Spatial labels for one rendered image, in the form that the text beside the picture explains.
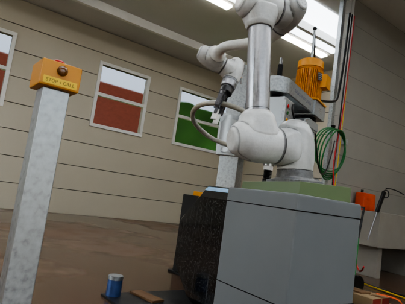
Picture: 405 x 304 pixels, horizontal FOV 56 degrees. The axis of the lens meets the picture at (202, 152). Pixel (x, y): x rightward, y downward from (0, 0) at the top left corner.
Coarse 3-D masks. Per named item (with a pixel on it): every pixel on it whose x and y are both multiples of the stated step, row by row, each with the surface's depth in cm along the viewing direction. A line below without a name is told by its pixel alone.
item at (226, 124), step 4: (224, 120) 364; (228, 120) 359; (232, 120) 359; (236, 120) 358; (224, 124) 361; (228, 124) 359; (232, 124) 357; (220, 128) 366; (224, 128) 360; (228, 128) 358; (220, 132) 364; (224, 132) 360; (220, 136) 363; (224, 136) 359; (224, 140) 358; (216, 144) 368
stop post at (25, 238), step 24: (48, 72) 113; (72, 72) 117; (48, 96) 114; (48, 120) 114; (48, 144) 114; (24, 168) 114; (48, 168) 114; (24, 192) 110; (48, 192) 114; (24, 216) 110; (24, 240) 110; (24, 264) 110; (0, 288) 111; (24, 288) 110
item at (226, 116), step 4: (224, 116) 366; (228, 116) 362; (232, 116) 360; (236, 116) 359; (220, 120) 367; (220, 124) 366; (216, 148) 364; (220, 148) 362; (224, 148) 358; (216, 152) 363; (220, 152) 362; (224, 152) 359; (228, 152) 357; (236, 156) 357
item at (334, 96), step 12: (348, 24) 562; (336, 36) 551; (336, 48) 548; (348, 48) 561; (336, 60) 544; (336, 72) 541; (336, 84) 540; (336, 96) 530; (336, 144) 533; (324, 156) 531; (324, 168) 527; (336, 168) 534; (324, 180) 524
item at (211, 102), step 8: (200, 104) 221; (208, 104) 218; (224, 104) 213; (232, 104) 212; (192, 112) 231; (240, 112) 213; (192, 120) 239; (200, 128) 247; (208, 136) 252; (224, 144) 253
